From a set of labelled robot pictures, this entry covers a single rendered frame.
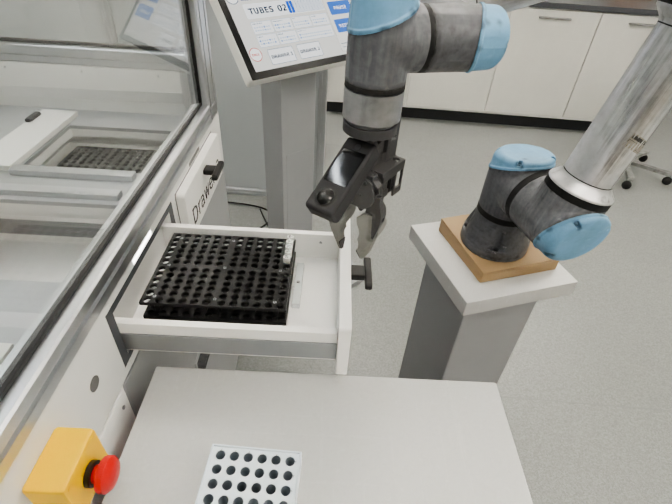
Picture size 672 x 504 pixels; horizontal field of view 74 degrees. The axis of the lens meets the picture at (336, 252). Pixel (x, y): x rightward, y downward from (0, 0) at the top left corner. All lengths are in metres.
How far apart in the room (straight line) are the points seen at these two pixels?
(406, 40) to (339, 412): 0.54
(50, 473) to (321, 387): 0.39
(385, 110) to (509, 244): 0.54
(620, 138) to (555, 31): 3.00
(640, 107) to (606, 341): 1.51
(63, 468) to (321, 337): 0.34
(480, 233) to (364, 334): 0.96
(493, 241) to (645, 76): 0.40
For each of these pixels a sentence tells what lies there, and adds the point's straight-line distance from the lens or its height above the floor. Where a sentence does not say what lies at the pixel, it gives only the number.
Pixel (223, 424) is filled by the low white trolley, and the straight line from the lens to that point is 0.74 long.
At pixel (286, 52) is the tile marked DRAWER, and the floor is 1.01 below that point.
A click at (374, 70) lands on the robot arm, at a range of 0.54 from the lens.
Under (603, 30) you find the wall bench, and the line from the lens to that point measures 3.92.
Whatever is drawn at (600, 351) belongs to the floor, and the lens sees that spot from 2.15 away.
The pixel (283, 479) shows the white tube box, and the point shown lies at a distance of 0.66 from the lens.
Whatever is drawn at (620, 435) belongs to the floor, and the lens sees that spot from 1.92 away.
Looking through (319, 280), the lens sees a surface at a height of 0.84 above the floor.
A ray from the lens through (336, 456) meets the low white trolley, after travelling 0.71.
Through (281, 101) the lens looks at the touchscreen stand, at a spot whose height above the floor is 0.83.
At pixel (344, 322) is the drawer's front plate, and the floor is 0.93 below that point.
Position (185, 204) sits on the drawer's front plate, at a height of 0.91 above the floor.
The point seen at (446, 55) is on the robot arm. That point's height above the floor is 1.26.
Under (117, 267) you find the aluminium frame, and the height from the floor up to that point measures 0.96.
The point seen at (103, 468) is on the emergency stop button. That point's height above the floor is 0.90.
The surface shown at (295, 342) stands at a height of 0.87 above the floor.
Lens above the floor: 1.40
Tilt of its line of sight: 39 degrees down
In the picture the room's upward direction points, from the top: 4 degrees clockwise
